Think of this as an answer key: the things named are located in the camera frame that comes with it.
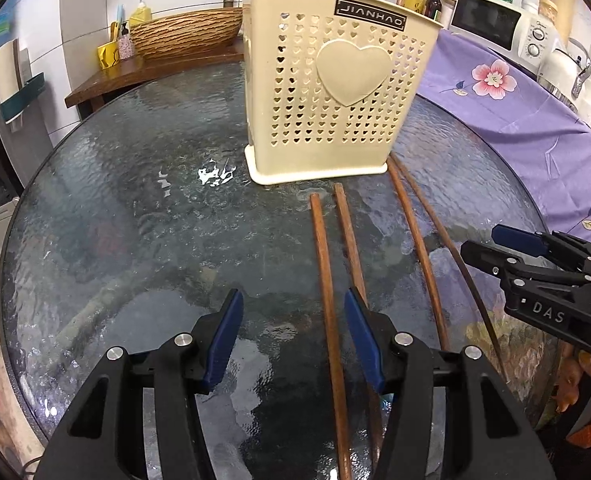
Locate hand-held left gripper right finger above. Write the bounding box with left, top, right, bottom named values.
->
left=344, top=287, right=559, bottom=480

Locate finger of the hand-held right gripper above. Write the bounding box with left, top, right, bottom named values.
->
left=460, top=240, right=591, bottom=288
left=492, top=225, right=591, bottom=273

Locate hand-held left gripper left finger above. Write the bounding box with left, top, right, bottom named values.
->
left=36, top=288, right=246, bottom=480

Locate cream perforated utensil holder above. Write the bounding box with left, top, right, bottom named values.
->
left=243, top=0, right=446, bottom=184

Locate purple floral cloth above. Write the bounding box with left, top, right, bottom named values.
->
left=415, top=27, right=591, bottom=256

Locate white electric kettle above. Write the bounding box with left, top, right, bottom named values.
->
left=535, top=40, right=591, bottom=106

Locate white microwave oven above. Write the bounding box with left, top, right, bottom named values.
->
left=448, top=0, right=559, bottom=64

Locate round cat print cushion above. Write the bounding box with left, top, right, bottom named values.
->
left=0, top=342, right=41, bottom=461

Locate dark wooden counter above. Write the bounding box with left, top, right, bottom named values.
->
left=66, top=40, right=249, bottom=111

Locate yellow cup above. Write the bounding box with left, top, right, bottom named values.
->
left=97, top=42, right=122, bottom=68

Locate small pink pump bottle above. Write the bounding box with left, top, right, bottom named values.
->
left=117, top=21, right=136, bottom=59

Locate woven pattern wash basin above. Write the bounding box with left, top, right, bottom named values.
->
left=128, top=7, right=244, bottom=61

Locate paper cup dispenser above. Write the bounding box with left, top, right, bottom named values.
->
left=0, top=40, right=46, bottom=133

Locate yellow soap pump bottle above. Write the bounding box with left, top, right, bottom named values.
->
left=128, top=0, right=152, bottom=29

